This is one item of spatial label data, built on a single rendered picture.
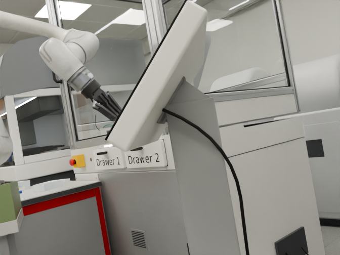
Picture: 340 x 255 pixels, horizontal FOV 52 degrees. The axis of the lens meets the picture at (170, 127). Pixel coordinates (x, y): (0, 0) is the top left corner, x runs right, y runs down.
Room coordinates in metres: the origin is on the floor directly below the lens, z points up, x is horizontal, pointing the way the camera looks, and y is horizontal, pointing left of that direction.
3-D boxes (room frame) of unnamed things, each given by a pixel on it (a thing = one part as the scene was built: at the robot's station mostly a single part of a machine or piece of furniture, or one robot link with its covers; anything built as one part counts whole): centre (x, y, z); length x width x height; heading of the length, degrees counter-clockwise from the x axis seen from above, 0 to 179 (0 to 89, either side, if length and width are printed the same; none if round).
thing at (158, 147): (1.55, 0.13, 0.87); 0.29 x 0.02 x 0.11; 40
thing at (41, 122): (3.32, 1.18, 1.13); 1.78 x 1.14 x 0.45; 40
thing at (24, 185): (2.04, 0.94, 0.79); 0.13 x 0.09 x 0.05; 148
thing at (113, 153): (1.79, 0.34, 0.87); 0.29 x 0.02 x 0.11; 40
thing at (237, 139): (2.07, -0.06, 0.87); 1.02 x 0.95 x 0.14; 40
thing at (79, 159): (2.04, 0.56, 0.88); 0.07 x 0.05 x 0.07; 40
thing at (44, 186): (1.88, 0.70, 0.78); 0.12 x 0.08 x 0.04; 152
